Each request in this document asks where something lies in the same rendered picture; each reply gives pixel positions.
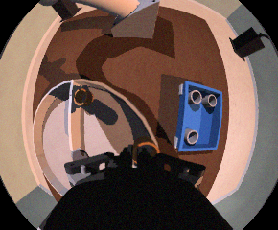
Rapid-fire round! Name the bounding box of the blue open-top crate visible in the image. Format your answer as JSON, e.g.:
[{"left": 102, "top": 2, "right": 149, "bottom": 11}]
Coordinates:
[{"left": 174, "top": 81, "right": 222, "bottom": 151}]

